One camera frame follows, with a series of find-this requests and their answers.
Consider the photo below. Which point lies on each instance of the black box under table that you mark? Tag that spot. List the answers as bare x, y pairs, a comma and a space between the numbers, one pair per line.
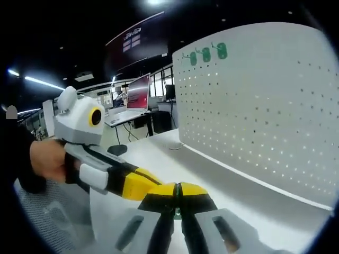
162, 121

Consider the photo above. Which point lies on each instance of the large dark wall screen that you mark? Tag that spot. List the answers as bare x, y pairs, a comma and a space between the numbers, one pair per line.
137, 45

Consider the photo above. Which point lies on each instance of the white laptop with red screen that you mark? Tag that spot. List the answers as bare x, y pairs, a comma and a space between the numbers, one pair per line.
137, 91

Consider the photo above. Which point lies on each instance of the short ceiling light strip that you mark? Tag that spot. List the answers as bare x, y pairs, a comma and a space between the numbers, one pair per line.
13, 73

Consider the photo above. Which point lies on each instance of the long ceiling light strip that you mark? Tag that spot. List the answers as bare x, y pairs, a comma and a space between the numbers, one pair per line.
43, 82

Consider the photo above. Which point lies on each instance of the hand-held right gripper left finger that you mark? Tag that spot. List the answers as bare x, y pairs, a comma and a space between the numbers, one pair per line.
148, 232

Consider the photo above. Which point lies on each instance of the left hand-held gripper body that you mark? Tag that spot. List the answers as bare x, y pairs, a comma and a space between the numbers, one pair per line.
76, 119

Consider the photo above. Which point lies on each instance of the person's left hand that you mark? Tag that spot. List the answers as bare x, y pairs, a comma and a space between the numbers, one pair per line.
47, 158

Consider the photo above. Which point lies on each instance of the grey mesh office chair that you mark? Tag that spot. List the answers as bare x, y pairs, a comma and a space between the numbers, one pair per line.
53, 217

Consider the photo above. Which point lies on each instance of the black oval stand base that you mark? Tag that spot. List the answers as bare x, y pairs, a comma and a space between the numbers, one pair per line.
117, 150

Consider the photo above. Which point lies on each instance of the white perforated mounting plate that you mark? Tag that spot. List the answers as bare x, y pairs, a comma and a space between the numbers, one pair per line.
265, 119

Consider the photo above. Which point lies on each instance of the green hook assembly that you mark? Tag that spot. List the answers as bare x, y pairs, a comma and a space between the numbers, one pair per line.
193, 58
206, 54
177, 211
222, 50

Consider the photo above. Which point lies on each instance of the ceiling projector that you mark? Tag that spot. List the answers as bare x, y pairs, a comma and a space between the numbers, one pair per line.
84, 76

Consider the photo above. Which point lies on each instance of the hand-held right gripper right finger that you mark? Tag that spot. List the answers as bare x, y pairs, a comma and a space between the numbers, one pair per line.
206, 232

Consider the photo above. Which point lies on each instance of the black computer monitor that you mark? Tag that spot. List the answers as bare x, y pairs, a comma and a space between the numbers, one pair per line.
170, 91

